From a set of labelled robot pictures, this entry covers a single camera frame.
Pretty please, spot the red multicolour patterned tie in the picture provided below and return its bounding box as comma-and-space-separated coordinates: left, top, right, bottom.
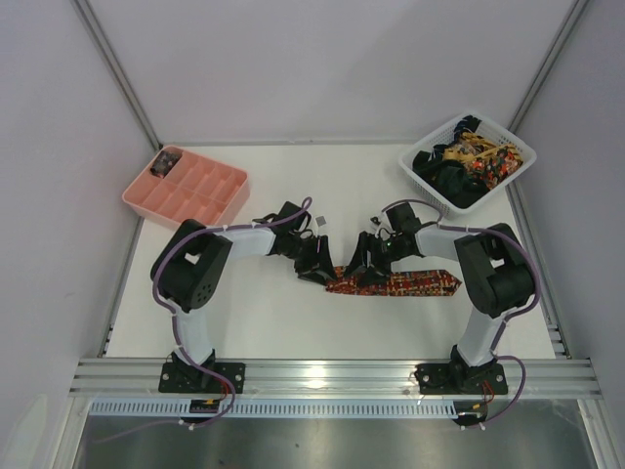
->
325, 267, 462, 297

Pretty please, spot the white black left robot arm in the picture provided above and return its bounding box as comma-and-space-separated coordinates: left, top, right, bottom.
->
150, 196, 337, 383

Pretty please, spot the pink compartment tray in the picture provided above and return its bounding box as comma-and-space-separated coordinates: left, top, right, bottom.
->
122, 146, 250, 230

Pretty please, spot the red floral tie in basket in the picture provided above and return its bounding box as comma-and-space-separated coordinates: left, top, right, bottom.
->
464, 145, 523, 190

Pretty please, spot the yellow patterned tie in basket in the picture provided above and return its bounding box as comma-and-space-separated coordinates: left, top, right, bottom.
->
442, 131, 497, 163

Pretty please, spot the rolled dark tie in tray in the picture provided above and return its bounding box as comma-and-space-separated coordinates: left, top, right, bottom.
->
148, 149, 182, 179

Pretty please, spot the white perforated plastic basket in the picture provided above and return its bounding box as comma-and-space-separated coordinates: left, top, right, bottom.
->
398, 112, 537, 218

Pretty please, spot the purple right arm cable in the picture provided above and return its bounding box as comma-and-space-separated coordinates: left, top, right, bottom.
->
378, 197, 543, 429

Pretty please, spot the white slotted cable duct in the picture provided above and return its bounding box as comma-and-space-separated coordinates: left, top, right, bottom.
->
89, 398, 458, 419

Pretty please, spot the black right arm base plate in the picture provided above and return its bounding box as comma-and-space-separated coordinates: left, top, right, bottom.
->
414, 362, 509, 396

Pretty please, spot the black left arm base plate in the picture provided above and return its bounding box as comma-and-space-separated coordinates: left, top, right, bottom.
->
158, 356, 246, 394

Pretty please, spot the aluminium front rail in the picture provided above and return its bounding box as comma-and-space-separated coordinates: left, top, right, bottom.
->
69, 358, 602, 400

